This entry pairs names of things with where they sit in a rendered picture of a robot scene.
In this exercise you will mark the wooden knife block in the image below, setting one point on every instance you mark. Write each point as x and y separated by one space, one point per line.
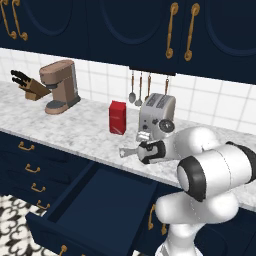
35 89

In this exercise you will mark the brown coffee machine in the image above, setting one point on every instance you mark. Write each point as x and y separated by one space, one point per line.
61 83

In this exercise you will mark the hanging metal ladle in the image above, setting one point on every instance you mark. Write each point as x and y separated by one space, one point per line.
139 101

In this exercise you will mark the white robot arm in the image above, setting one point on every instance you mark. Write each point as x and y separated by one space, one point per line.
213 166

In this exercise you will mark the hanging metal spoon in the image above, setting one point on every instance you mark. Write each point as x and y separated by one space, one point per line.
132 97

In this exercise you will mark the silver toaster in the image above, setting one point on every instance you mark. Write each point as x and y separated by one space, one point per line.
154 110

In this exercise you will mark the red carton box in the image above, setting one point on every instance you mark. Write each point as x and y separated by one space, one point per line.
117 117

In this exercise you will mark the navy wall cupboard door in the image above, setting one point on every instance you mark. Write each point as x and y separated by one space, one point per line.
53 26
226 40
130 33
3 36

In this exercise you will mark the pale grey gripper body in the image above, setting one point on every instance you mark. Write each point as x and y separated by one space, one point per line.
130 152

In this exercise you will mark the open navy drawer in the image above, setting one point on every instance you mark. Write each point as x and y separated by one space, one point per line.
103 203

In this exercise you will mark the dark utensil rail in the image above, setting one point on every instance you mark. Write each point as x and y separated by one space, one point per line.
151 70

